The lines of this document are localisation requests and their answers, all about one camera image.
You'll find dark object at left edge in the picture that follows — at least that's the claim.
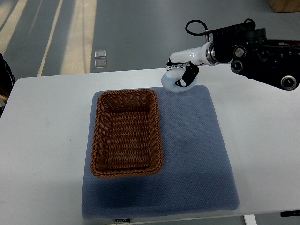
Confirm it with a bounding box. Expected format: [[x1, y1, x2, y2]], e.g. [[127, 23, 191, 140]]
[[0, 54, 16, 104]]

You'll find metal floor plate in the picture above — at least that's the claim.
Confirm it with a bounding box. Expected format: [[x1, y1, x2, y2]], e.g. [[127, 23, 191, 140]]
[[94, 59, 107, 68], [94, 50, 107, 59]]

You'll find lower metal floor plate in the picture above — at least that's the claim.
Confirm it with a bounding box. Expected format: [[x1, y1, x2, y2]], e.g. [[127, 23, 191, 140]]
[[94, 59, 107, 68]]

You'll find blue fabric mat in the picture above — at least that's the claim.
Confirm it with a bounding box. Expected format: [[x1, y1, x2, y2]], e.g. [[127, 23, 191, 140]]
[[82, 85, 240, 219]]

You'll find white table leg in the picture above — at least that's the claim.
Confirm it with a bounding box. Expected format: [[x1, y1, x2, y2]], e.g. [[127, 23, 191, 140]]
[[243, 214, 257, 225]]

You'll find black bracket at table edge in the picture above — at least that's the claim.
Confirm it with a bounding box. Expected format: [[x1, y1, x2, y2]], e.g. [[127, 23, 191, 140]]
[[280, 210, 300, 217]]

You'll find cardboard box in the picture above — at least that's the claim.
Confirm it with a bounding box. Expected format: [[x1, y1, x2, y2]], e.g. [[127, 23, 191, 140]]
[[267, 0, 300, 13]]

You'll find brown wicker basket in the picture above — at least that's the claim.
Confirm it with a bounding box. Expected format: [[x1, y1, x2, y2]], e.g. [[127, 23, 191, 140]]
[[90, 89, 164, 178]]

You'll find upper metal floor plate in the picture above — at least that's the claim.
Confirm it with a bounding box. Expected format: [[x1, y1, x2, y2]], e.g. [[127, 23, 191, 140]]
[[94, 50, 107, 59]]

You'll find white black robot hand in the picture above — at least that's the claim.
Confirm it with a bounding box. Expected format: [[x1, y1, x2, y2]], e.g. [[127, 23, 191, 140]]
[[166, 41, 218, 88]]

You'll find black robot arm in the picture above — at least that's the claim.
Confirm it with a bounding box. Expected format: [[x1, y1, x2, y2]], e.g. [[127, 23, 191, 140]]
[[185, 19, 300, 91]]

